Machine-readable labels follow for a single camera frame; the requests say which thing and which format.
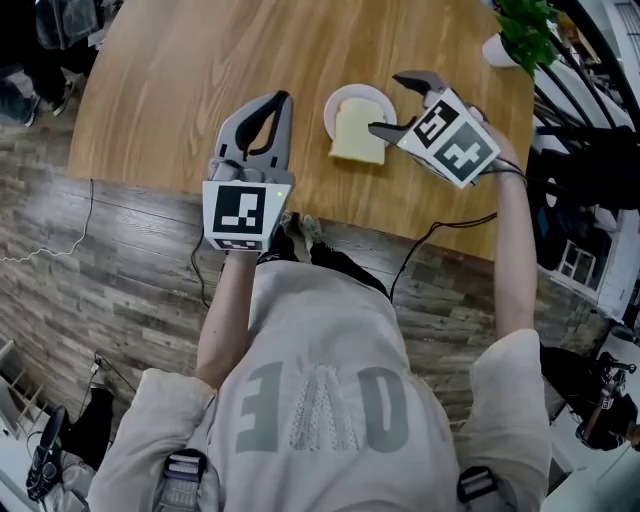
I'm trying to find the person's black trousers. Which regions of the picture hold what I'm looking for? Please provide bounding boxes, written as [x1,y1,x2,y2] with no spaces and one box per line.
[257,225,392,303]

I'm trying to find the person's right hand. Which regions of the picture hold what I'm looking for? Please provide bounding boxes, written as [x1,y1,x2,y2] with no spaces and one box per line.
[466,104,525,175]

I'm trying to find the green leafy plant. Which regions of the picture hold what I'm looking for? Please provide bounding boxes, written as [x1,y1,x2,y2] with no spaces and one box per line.
[493,0,563,77]

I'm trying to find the black equipment pile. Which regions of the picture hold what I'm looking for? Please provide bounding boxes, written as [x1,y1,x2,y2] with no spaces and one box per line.
[573,349,640,453]

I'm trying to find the white plant pot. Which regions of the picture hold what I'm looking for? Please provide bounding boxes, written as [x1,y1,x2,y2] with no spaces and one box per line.
[481,31,522,69]

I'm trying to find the person's light shoe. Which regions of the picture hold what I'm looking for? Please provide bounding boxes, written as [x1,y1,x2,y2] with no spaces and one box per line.
[289,211,323,251]

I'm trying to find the black metal stand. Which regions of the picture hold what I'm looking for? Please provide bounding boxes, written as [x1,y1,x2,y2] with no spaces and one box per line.
[528,0,640,261]

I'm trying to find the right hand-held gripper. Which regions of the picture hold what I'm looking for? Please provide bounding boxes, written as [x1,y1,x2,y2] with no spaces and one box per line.
[368,69,502,190]

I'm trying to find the black camera device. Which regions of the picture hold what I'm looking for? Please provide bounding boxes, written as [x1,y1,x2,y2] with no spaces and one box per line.
[25,404,70,503]

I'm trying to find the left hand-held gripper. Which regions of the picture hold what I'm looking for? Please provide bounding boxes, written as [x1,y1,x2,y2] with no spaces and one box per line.
[201,89,296,254]

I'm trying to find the grey backpack strap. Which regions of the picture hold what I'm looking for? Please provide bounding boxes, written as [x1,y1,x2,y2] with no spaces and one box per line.
[158,448,208,512]
[455,465,502,506]

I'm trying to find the white round plate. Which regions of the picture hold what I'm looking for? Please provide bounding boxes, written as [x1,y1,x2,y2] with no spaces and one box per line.
[323,83,399,144]

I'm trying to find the black bag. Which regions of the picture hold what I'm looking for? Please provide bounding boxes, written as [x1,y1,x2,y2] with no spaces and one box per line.
[63,385,117,468]

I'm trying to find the slice of white bread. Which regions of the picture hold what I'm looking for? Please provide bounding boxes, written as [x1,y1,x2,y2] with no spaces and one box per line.
[327,96,389,167]

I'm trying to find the person's left forearm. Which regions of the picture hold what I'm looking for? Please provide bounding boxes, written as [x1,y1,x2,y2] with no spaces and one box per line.
[191,249,259,392]

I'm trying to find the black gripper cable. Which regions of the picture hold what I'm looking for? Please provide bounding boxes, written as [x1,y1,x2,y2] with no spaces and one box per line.
[190,232,213,310]
[388,211,500,303]

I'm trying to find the beige printed shirt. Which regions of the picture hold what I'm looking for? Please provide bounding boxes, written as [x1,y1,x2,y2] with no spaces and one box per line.
[86,259,553,512]

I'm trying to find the person's right forearm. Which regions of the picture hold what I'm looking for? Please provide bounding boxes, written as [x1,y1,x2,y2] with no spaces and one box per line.
[491,171,539,342]

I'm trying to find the white floor cable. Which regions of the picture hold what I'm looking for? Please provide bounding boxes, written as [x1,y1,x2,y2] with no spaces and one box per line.
[0,176,96,263]

